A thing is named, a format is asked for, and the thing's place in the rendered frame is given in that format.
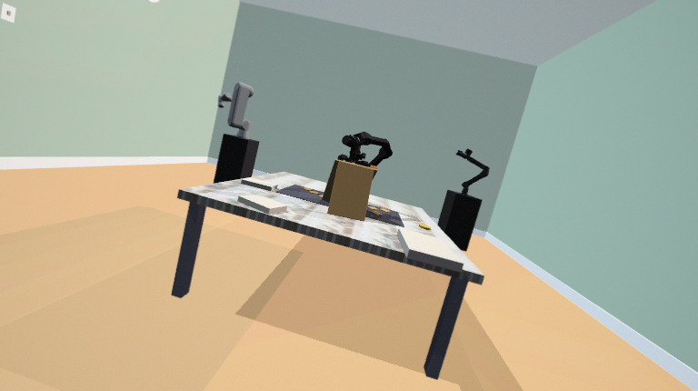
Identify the brown wooden board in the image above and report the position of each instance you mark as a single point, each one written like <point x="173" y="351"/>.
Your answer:
<point x="348" y="189"/>

